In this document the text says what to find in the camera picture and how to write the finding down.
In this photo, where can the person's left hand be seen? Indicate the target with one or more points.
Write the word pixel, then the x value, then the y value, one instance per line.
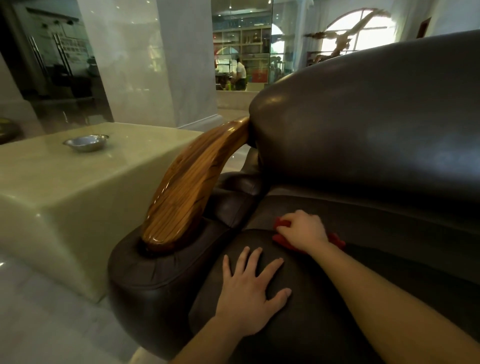
pixel 242 300

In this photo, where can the person's right hand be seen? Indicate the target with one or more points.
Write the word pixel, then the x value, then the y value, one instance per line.
pixel 305 232

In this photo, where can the person's right fingers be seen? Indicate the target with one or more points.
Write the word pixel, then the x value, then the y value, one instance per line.
pixel 288 229

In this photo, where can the person's left thumb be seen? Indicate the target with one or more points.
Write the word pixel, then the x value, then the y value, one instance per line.
pixel 279 294

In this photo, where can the person's left middle finger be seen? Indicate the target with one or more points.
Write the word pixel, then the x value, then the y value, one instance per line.
pixel 254 261

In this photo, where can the person's left little finger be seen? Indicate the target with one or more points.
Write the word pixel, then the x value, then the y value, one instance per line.
pixel 227 267

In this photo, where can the red cleaning cloth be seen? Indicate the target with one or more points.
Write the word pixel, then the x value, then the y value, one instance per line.
pixel 282 243

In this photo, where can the person's left forearm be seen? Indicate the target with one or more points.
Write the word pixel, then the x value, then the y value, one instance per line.
pixel 210 345

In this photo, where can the person's right forearm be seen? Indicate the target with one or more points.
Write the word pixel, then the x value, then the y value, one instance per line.
pixel 382 307

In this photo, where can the glossy wooden sofa armrest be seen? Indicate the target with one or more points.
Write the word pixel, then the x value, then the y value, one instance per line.
pixel 187 187

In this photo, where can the dark brown leather sofa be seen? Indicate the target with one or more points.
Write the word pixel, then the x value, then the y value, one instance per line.
pixel 356 131

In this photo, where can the beige marble side table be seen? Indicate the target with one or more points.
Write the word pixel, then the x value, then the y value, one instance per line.
pixel 75 195

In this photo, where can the wooden display shelf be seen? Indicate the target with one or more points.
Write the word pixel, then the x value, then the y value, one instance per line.
pixel 251 48

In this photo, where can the round metal ashtray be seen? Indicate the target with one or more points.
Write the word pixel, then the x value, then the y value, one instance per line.
pixel 86 142

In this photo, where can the wooden root sculpture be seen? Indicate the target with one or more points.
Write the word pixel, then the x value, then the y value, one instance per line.
pixel 343 39

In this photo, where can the arched window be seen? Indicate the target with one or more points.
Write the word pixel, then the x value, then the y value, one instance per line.
pixel 369 35

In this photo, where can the white marble pillar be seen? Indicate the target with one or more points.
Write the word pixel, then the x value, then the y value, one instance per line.
pixel 150 60

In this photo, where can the brown wooden door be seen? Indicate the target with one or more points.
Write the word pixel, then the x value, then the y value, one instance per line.
pixel 423 28

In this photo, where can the glass entrance door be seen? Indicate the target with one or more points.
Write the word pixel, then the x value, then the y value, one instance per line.
pixel 56 63

